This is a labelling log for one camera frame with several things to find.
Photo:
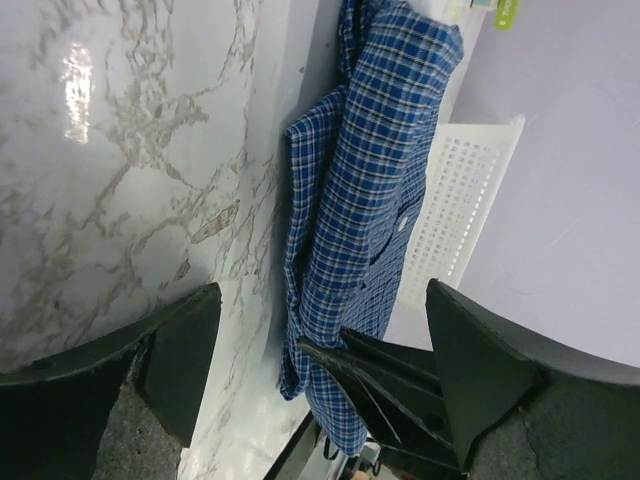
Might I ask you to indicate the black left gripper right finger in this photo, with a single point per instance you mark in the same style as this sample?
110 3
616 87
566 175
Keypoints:
523 406

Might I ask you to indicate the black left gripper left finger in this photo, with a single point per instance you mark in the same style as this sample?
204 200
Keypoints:
123 406

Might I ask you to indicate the green illustrated book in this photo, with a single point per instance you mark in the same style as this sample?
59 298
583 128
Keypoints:
506 11

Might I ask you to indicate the white perforated plastic basket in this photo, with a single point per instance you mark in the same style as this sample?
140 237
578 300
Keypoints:
466 165

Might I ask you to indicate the blue checked long sleeve shirt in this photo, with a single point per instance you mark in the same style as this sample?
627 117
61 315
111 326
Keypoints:
358 172

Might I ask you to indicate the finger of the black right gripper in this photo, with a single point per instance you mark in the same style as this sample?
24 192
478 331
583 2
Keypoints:
397 394

